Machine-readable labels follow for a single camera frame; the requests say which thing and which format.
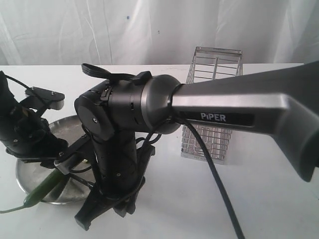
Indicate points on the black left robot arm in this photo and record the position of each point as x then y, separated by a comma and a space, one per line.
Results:
7, 97

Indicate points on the round steel plate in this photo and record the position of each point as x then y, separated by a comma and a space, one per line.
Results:
30, 175

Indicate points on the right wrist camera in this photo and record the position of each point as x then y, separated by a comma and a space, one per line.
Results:
74, 154

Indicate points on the white backdrop curtain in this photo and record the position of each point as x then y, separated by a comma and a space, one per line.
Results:
132, 32

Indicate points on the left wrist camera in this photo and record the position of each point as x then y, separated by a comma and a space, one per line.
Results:
39, 98

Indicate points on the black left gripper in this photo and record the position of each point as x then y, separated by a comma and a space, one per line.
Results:
28, 137

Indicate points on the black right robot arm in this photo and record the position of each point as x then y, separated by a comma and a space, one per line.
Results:
283, 104

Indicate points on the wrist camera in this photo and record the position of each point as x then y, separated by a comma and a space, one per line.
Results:
39, 98
74, 154

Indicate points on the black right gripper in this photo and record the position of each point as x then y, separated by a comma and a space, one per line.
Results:
122, 167

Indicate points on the green chili pepper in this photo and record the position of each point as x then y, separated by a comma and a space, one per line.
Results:
40, 192

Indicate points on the wire metal utensil holder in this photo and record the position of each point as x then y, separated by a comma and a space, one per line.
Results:
210, 64

